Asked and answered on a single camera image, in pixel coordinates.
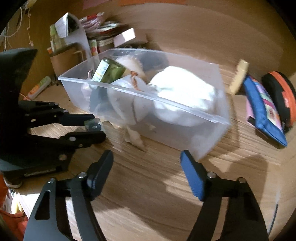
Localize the pink apple candle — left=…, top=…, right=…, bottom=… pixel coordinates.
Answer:
left=81, top=69, right=98, bottom=105

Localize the round white puff case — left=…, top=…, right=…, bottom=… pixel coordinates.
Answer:
left=107, top=75, right=152, bottom=125

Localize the green glass bottle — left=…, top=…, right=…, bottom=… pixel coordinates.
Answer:
left=91, top=57, right=126, bottom=84

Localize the cream frosted jar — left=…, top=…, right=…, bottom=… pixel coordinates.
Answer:
left=115, top=55, right=149, bottom=83

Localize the white drawstring cloth bag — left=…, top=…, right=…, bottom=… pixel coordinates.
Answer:
left=149, top=66, right=216, bottom=127

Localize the orange green tube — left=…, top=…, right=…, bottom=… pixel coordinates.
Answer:
left=23, top=76, right=52, bottom=100

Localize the brown mug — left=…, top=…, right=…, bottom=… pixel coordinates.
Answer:
left=49, top=43, right=85, bottom=77

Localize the fruit print box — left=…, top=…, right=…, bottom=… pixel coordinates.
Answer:
left=88, top=39, right=98, bottom=56

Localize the white paper receipt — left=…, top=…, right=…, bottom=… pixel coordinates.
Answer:
left=55, top=13, right=68, bottom=38

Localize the blue patchwork pouch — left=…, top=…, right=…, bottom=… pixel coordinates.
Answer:
left=243, top=75, right=287, bottom=147

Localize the white pink small box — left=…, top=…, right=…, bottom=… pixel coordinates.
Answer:
left=113, top=28, right=148, bottom=48

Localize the clear plastic storage bin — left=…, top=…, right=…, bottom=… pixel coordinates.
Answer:
left=59, top=48, right=230, bottom=159

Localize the pink sticky note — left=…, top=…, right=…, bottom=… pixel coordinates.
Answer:
left=83, top=0, right=109, bottom=9

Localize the black orange zip case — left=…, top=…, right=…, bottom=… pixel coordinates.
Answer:
left=261, top=71, right=295, bottom=133

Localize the orange sticky note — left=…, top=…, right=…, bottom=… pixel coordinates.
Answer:
left=118, top=0, right=187, bottom=6

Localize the cream lotion tube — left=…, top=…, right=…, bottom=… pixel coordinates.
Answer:
left=229, top=59, right=249, bottom=94

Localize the white cable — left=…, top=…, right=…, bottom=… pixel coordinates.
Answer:
left=0, top=6, right=24, bottom=52

